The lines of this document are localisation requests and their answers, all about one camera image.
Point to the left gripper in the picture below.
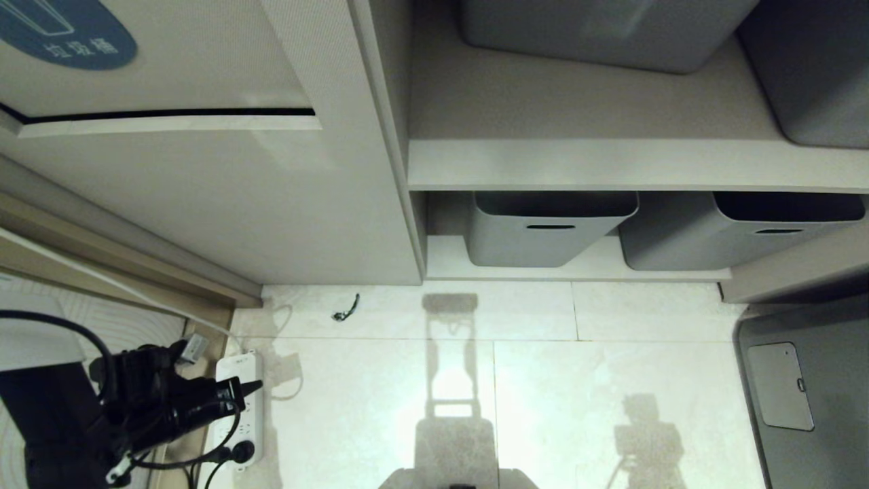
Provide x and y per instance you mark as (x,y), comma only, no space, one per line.
(197,406)

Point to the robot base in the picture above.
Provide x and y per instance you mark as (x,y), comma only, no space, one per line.
(461,481)

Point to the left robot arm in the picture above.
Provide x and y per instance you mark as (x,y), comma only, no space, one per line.
(47,421)

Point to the small black trash scrap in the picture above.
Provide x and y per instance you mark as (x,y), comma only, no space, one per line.
(346,311)

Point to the beige trash bin flap door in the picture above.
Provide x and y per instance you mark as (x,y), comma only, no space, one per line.
(204,61)

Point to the white power strip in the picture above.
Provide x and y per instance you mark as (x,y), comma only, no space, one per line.
(239,380)

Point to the black power plug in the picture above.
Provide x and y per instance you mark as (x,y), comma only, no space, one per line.
(242,451)

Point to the beige cabinet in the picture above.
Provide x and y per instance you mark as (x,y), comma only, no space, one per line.
(285,204)

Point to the blue oval sticker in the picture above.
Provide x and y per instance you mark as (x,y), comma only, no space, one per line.
(64,34)

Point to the grey appliance panel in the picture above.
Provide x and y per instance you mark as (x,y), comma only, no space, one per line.
(777,387)

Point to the grey appliance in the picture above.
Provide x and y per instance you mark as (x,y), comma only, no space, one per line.
(835,326)

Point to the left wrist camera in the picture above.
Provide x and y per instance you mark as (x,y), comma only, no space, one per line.
(194,347)

